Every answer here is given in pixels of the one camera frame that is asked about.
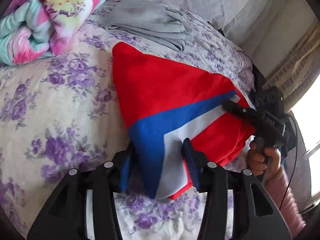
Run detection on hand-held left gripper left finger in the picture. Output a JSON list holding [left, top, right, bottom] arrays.
[[27, 142, 137, 240]]

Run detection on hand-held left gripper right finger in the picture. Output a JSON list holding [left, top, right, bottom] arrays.
[[181, 137, 293, 240]]

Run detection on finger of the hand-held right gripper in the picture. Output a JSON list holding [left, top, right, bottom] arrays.
[[223, 100, 260, 123]]

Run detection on red blue white pants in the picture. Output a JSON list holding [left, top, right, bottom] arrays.
[[112, 42, 257, 204]]

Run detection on person's right forearm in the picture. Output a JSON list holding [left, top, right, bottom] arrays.
[[264, 164, 307, 233]]

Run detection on person's right hand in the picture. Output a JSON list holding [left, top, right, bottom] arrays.
[[246, 140, 282, 178]]

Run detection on window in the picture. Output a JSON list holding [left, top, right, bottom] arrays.
[[291, 79, 320, 198]]

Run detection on purple floral bedspread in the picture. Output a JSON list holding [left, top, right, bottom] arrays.
[[0, 6, 256, 240]]

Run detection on lavender embroidered pillow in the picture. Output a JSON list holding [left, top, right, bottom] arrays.
[[111, 0, 295, 46]]

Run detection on folded grey cloth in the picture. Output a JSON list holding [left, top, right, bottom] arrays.
[[103, 0, 195, 52]]

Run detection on colourful floral rolled blanket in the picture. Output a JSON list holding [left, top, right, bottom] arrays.
[[0, 0, 113, 66]]

